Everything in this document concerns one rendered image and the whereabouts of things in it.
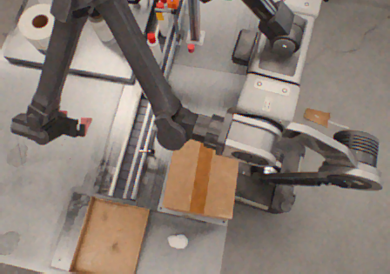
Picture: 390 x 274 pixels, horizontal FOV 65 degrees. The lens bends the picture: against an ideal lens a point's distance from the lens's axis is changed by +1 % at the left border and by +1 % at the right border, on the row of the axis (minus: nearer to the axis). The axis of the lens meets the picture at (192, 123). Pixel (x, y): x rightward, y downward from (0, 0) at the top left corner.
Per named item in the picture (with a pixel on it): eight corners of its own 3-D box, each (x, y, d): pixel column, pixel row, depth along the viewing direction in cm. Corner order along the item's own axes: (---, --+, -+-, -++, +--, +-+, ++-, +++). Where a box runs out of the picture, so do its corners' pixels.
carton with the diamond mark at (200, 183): (183, 143, 138) (178, 123, 112) (235, 150, 135) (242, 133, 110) (170, 210, 128) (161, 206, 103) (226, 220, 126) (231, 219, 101)
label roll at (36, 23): (69, 58, 151) (56, 41, 137) (30, 55, 152) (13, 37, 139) (78, 24, 157) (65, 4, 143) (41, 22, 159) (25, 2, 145)
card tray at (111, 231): (94, 197, 133) (90, 196, 130) (151, 209, 131) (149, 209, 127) (71, 270, 124) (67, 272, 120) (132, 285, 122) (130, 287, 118)
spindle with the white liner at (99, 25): (103, 30, 155) (79, -15, 127) (119, 32, 155) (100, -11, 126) (97, 44, 153) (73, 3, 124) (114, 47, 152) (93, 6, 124)
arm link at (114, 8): (93, -41, 58) (117, -43, 66) (45, -11, 64) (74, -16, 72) (191, 148, 74) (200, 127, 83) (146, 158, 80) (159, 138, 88)
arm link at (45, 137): (45, 149, 91) (46, 131, 88) (25, 142, 92) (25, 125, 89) (60, 140, 97) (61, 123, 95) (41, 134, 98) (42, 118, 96)
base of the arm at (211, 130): (220, 157, 80) (223, 145, 69) (191, 148, 81) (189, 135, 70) (229, 127, 83) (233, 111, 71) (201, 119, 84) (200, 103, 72)
